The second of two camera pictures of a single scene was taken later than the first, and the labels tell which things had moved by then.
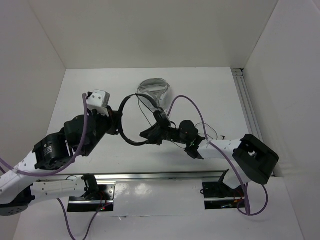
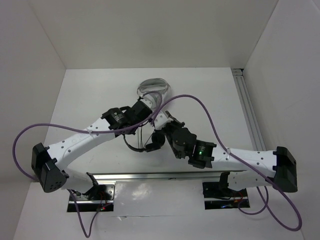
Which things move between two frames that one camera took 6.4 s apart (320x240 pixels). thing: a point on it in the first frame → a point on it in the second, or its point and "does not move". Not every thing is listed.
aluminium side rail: x=247 y=103 does not move
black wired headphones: x=161 y=118 → x=158 y=140
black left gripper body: x=104 y=124 → x=132 y=131
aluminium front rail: x=198 y=175 does not move
